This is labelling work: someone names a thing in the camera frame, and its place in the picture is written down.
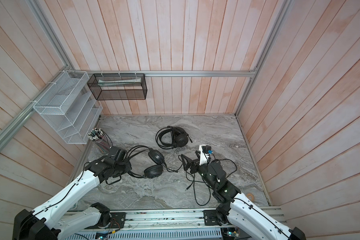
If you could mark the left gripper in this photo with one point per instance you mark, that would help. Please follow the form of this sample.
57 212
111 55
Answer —
129 166

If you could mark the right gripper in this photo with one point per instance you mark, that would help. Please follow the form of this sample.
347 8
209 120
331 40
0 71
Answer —
191 165

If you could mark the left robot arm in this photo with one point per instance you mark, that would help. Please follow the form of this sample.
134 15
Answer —
94 173

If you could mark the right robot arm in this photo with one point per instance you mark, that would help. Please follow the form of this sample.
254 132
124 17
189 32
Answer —
235 207

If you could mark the clear cup of pencils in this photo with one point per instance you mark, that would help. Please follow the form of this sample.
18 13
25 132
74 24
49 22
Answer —
100 138

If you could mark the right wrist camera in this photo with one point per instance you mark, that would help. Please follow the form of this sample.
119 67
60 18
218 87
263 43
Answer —
205 154

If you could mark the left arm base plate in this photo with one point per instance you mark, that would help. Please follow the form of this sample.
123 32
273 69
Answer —
117 220

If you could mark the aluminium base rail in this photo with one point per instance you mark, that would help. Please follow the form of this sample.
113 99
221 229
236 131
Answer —
162 220

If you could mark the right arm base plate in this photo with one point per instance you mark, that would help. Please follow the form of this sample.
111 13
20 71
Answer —
214 218

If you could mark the black mesh wall basket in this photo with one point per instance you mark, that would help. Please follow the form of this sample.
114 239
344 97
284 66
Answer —
119 86

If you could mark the white wire mesh shelf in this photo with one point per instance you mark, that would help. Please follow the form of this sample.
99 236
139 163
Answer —
68 108

